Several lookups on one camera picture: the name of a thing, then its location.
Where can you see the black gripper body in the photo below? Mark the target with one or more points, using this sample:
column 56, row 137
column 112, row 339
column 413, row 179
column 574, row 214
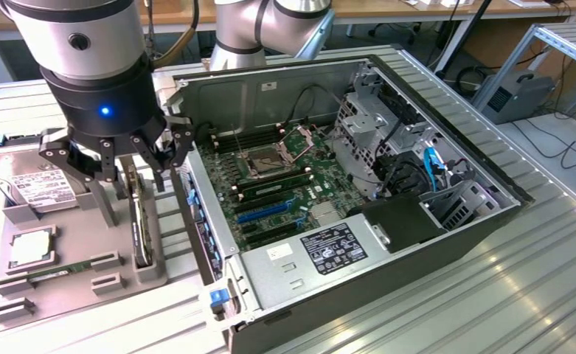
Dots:
column 105, row 96

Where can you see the graphics card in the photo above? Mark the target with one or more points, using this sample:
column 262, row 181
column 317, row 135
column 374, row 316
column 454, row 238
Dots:
column 139, row 221

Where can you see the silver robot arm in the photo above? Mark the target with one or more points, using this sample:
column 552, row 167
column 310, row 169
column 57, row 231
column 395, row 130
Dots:
column 45, row 29

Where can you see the silver hard disk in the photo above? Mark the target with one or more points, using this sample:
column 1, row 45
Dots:
column 21, row 166

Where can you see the RAM slot black clips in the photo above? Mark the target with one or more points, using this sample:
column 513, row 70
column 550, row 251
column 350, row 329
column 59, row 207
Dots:
column 290, row 171
column 230, row 147
column 275, row 183
column 247, row 135

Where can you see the thin locking lever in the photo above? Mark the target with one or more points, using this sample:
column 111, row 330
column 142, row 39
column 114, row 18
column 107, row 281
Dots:
column 238, row 144

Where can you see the RAM slot white clips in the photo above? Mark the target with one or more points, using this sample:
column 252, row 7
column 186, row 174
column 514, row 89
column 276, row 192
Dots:
column 272, row 179
column 248, row 140
column 244, row 130

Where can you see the CPU socket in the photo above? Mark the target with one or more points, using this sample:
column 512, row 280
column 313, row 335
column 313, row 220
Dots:
column 262, row 160

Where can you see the blue expansion slot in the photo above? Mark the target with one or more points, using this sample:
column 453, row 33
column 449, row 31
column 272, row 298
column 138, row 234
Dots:
column 262, row 215

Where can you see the short black expansion slot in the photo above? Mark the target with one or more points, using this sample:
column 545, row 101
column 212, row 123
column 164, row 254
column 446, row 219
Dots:
column 250, row 227

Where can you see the square CPU chip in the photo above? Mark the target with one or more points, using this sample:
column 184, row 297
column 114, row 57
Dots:
column 31, row 249

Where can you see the grey parts rack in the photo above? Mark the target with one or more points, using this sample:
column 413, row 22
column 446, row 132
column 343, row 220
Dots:
column 80, row 258

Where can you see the green motherboard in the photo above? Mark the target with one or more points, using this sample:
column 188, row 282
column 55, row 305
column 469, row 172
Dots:
column 334, row 180

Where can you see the silver chipset heatsink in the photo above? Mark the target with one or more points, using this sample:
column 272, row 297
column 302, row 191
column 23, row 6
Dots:
column 323, row 215

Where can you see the silver metal drive cage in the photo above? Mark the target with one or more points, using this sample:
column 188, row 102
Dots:
column 366, row 121

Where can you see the silver power supply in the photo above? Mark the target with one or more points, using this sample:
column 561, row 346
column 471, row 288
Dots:
column 287, row 273

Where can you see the blue case latch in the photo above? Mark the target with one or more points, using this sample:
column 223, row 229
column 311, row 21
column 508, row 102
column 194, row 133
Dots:
column 216, row 298

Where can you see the black plastic shroud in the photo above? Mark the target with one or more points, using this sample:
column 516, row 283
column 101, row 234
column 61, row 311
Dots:
column 401, row 221

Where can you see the black office chair base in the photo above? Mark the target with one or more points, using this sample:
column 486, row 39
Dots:
column 405, row 27

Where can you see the perforated metal disk bay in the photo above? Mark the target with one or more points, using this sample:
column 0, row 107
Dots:
column 459, row 210

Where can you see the open black PC case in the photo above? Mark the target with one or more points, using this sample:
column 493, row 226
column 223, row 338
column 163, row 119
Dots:
column 439, row 265

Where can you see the small white box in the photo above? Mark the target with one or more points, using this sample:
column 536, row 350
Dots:
column 457, row 3

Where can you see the grey computer tower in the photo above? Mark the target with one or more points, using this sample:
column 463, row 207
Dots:
column 518, row 96

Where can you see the black pole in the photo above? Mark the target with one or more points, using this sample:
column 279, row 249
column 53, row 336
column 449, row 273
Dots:
column 481, row 11

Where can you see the aluminium frame table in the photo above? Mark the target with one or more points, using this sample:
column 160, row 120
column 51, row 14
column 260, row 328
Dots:
column 570, row 35

